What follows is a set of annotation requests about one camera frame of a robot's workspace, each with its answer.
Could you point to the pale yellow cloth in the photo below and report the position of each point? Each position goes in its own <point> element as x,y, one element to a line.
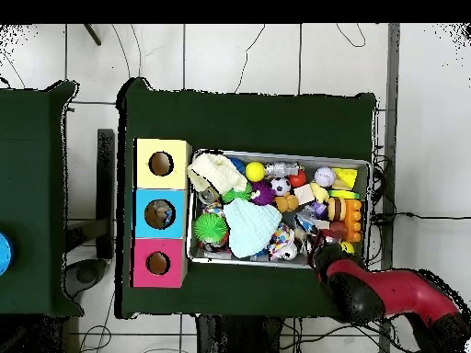
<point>217,173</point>

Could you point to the mint green cloth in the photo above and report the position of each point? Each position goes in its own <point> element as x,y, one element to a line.
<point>252,228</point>

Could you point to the green fuzzy toy with eyes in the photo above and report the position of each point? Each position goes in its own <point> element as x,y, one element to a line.
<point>211,228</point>

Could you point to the crushed silver can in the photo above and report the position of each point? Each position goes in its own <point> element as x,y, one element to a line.
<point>307,237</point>
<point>208,195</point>

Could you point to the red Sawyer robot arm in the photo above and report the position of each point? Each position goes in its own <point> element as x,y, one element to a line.
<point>397,290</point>

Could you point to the clear mesh bin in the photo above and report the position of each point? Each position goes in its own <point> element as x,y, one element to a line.
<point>221,259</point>

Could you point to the wooden box with three holes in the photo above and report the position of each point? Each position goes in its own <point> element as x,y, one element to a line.
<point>143,220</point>

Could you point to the small green spiky toy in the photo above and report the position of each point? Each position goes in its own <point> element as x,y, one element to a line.
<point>237,194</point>

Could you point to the purple fuzzy toy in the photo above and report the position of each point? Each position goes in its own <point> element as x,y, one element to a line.
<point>263,195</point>

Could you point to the blue spiky ball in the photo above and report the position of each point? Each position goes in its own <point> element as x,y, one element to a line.
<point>237,163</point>

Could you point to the small soccer ball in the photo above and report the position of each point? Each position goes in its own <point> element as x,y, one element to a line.
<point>280,186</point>

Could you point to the orange plush toy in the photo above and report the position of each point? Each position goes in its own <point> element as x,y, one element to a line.
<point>287,203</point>

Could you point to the silver robot toy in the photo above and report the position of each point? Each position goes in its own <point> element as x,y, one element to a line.
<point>282,169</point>

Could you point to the white multicoloured printed packet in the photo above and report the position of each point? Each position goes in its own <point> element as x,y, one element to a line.
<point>280,237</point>

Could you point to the small red ball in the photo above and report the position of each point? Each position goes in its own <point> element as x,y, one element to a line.
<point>297,179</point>

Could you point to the small wooden block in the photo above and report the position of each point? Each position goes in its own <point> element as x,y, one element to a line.
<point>304,195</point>

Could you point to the clear bottle with blue label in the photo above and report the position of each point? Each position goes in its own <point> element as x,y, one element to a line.
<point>300,219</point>

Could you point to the yellow duck toy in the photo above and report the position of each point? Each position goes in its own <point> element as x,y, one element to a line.
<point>319,193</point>

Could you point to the purple block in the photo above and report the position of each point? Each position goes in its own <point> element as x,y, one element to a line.
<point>318,209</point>

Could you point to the white baseball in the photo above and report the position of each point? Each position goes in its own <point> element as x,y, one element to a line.
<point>324,176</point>

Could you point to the brown toy football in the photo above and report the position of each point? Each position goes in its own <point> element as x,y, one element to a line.
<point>335,231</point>

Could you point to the yellow toy banana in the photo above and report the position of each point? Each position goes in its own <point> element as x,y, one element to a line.
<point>344,194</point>

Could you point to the orange spiky toy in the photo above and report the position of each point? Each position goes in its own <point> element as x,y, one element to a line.
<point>354,219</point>

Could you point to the small yellow ball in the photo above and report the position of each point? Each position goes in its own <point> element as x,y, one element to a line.
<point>348,247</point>

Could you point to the dark green side table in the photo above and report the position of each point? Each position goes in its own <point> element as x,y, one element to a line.
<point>37,147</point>

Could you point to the blue round plate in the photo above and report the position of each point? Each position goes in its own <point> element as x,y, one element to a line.
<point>4,254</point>

